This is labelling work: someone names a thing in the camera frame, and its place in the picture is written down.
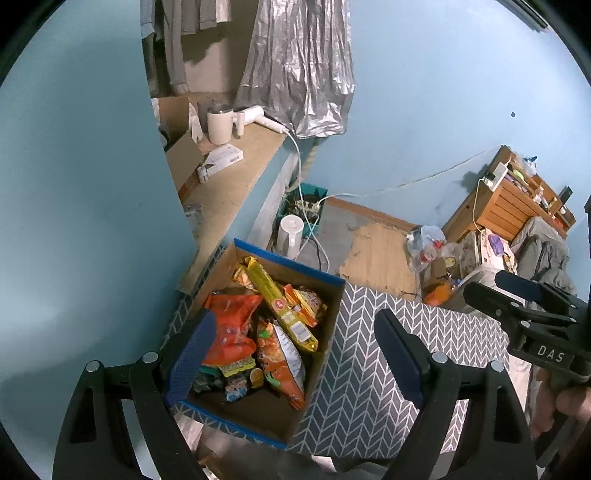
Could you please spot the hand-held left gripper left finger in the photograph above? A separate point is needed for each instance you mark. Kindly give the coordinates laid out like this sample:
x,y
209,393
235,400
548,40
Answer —
x,y
194,360

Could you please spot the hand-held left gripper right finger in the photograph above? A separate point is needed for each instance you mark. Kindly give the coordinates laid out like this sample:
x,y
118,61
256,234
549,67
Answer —
x,y
401,360

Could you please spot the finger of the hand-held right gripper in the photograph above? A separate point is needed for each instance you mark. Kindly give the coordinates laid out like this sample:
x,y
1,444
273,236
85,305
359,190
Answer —
x,y
517,284
485,297

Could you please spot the teal clear candy packet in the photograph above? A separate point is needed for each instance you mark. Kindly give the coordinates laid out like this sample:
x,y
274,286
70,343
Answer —
x,y
205,381

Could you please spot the black yellow-print snack packet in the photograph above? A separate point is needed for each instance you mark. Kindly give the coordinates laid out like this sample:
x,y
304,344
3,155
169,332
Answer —
x,y
235,367

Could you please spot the large red snack bag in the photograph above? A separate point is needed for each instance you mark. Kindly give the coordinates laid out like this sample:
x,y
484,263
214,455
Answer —
x,y
231,323

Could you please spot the blue-edged cardboard box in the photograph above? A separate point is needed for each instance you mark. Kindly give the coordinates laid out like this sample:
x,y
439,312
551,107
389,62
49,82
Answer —
x,y
244,415

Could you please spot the orange black-topped snack bag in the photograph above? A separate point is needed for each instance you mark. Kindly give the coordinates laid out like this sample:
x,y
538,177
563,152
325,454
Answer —
x,y
277,364

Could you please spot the yellow biscuit packet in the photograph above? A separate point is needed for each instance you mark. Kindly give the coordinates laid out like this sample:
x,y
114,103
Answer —
x,y
281,309

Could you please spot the orange crinkled snack bag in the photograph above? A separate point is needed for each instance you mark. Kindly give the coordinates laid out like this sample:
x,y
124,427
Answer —
x,y
307,304

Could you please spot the person's right hand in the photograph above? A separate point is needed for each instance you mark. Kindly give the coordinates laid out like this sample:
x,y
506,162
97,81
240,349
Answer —
x,y
542,406

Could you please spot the grey duvet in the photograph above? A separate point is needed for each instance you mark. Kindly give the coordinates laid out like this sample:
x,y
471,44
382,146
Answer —
x,y
540,249

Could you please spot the purple soft item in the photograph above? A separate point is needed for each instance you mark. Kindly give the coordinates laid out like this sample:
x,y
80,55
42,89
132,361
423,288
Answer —
x,y
495,243

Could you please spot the orange soda bottle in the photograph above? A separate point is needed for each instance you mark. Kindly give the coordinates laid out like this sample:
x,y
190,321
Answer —
x,y
438,295

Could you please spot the grey chevron tablecloth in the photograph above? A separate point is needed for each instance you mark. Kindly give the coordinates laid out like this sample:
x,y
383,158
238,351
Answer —
x,y
351,360

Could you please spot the wooden headboard shelf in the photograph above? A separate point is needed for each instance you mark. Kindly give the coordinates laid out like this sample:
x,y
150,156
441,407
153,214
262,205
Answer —
x,y
503,207

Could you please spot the clear plastic bag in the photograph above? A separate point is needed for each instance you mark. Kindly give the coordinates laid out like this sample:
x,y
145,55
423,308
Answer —
x,y
431,235

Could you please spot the black upright phone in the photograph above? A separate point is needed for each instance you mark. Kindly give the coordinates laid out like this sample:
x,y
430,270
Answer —
x,y
565,196

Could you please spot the white headboard power strip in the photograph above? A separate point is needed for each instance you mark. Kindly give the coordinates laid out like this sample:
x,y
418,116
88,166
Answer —
x,y
497,175

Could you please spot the white power strip in basket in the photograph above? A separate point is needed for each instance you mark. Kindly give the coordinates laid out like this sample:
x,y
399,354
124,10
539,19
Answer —
x,y
308,206

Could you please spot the teal plastic basket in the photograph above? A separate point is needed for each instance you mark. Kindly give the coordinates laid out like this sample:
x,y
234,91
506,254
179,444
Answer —
x,y
318,191

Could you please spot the open brown cardboard box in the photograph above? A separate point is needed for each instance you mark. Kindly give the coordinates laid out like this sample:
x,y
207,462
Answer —
x,y
184,157

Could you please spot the small white carton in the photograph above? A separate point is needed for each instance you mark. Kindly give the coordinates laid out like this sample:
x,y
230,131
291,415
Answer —
x,y
221,157

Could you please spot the cream electric mug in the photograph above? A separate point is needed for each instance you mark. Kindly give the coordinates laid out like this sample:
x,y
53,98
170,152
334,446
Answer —
x,y
219,127

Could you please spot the white hair dryer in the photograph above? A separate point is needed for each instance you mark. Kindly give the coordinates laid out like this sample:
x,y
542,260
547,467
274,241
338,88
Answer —
x,y
251,115

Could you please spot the silver crinkled curtain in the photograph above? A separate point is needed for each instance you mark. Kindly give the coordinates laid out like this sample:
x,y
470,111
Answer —
x,y
295,69

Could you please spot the grey hanging coat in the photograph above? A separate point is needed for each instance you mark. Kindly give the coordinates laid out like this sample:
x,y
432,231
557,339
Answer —
x,y
175,46

